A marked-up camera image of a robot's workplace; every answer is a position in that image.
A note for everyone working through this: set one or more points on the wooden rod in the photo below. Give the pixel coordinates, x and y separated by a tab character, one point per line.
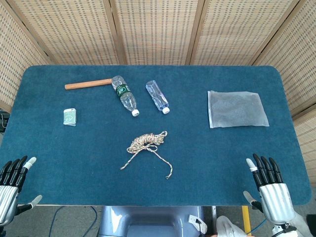
86	84

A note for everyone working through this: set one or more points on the green tissue pack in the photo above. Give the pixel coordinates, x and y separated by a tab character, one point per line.
69	117

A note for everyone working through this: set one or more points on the woven folding screen panel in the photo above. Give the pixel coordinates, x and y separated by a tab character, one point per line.
247	32
14	61
74	32
296	61
158	32

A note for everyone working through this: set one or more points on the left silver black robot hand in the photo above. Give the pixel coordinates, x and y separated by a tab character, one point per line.
8	197

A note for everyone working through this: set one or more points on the blue carpet table mat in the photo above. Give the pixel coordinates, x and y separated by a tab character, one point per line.
74	160

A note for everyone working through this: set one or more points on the clear bottle with green label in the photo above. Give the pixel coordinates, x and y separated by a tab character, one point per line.
126	97

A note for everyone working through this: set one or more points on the translucent plastic zip bag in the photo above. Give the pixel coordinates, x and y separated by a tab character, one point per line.
234	108

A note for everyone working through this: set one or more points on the metal table leg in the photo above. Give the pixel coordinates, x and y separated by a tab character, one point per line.
213	212

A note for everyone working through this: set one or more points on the clear bottle with blue label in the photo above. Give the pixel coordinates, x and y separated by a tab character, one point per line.
158	97

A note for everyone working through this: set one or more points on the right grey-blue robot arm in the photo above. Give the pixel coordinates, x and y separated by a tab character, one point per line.
286	228

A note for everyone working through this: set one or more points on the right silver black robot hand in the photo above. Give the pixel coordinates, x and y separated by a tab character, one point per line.
276	200

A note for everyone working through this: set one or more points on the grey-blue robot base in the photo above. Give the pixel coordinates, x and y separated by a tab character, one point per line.
148	222

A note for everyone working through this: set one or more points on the black equipment box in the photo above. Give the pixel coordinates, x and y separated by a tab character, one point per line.
3	121

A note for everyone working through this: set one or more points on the white plastic object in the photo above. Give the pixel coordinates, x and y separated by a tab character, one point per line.
227	227

